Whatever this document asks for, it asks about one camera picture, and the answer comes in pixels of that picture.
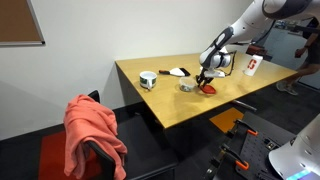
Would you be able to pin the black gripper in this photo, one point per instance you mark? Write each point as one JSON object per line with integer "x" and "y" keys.
{"x": 206, "y": 73}

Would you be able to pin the orange plastic lid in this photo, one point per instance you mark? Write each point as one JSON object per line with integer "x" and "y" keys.
{"x": 210, "y": 90}

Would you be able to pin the green white candies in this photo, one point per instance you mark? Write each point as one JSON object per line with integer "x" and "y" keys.
{"x": 187, "y": 87}

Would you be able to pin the white mug with green band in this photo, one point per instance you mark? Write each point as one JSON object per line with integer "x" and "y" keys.
{"x": 147, "y": 80}

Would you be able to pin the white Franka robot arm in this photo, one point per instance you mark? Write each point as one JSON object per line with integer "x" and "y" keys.
{"x": 246, "y": 23}

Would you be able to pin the clear plastic bowl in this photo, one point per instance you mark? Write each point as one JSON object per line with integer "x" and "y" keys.
{"x": 187, "y": 87}

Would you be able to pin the white hand brush black bristles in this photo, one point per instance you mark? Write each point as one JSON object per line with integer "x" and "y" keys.
{"x": 176, "y": 72}

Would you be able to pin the grey metal table foot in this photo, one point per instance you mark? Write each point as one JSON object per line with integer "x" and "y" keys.
{"x": 243, "y": 106}

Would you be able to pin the white tumbler with red logo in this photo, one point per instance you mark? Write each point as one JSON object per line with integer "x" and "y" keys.
{"x": 252, "y": 66}

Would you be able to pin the red chair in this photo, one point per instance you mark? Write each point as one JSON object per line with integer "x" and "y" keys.
{"x": 256, "y": 50}

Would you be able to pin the black clamp with orange tip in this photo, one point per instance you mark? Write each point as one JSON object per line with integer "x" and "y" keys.
{"x": 252, "y": 132}
{"x": 242, "y": 165}

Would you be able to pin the black office chair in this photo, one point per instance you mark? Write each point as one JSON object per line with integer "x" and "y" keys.
{"x": 143, "y": 146}

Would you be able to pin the grey cabinet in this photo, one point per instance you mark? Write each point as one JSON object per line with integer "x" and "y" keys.
{"x": 283, "y": 50}

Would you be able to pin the person in dark clothes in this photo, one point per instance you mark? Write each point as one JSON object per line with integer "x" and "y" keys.
{"x": 313, "y": 53}

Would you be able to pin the salmon pink cloth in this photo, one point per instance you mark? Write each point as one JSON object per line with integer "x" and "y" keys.
{"x": 90, "y": 130}

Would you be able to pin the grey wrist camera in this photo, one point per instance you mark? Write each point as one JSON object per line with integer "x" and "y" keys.
{"x": 217, "y": 73}

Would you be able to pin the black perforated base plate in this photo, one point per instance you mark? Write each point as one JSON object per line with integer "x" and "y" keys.
{"x": 256, "y": 150}

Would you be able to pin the cork board with grey frame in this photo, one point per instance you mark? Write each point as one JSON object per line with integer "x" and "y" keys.
{"x": 16, "y": 20}

